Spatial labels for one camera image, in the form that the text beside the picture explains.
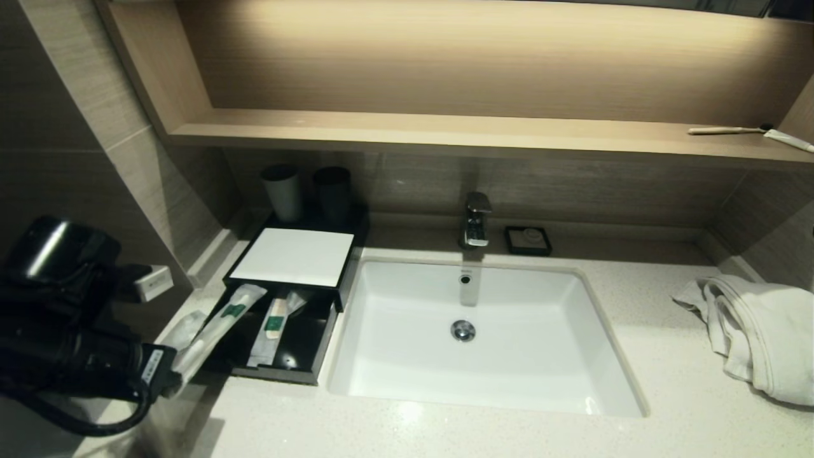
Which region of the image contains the small white green-labelled tube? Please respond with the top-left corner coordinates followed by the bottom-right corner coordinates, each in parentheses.
top-left (265, 299), bottom-right (288, 340)

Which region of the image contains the white rectangular sink basin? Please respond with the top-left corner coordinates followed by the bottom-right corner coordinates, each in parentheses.
top-left (328, 256), bottom-right (649, 419)

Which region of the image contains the beige toothbrush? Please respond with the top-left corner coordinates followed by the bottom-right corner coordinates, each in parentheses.
top-left (687, 123), bottom-right (773, 135)

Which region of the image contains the small crinkled clear sachet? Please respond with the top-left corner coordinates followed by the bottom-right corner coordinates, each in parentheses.
top-left (167, 310), bottom-right (208, 352)

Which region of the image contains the chrome faucet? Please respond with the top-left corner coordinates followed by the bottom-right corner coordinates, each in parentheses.
top-left (459, 191), bottom-right (493, 249)

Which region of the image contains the clear plastic wrapper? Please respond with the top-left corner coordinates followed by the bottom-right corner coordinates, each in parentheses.
top-left (247, 291), bottom-right (310, 369)

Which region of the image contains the grey cup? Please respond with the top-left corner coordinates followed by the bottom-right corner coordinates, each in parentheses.
top-left (261, 164), bottom-right (304, 223)

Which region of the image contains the thin black camera cable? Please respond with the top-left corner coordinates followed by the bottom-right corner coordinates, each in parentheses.
top-left (6, 378), bottom-right (155, 437)

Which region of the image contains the long packet with green label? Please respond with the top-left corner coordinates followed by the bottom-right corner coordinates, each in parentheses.
top-left (170, 284), bottom-right (268, 384)

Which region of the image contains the white toothpaste tube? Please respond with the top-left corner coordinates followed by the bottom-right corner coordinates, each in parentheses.
top-left (763, 128), bottom-right (814, 153)

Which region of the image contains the black square soap dish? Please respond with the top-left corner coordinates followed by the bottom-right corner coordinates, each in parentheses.
top-left (505, 226), bottom-right (553, 256)

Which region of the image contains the white square pad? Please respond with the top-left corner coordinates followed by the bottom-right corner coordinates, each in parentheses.
top-left (229, 228), bottom-right (355, 288)

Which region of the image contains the black amenity drawer box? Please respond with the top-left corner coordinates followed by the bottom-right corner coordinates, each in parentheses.
top-left (223, 205), bottom-right (371, 312)

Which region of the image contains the wooden wall shelf niche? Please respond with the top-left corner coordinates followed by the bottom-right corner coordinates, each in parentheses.
top-left (95, 0), bottom-right (814, 171)

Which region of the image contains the white crumpled towel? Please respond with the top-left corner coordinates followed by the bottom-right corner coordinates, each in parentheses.
top-left (671, 275), bottom-right (814, 406)

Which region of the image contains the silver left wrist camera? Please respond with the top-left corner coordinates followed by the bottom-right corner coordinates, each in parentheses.
top-left (134, 265), bottom-right (174, 303)

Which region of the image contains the black cup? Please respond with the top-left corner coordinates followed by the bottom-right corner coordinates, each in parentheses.
top-left (313, 167), bottom-right (353, 223)

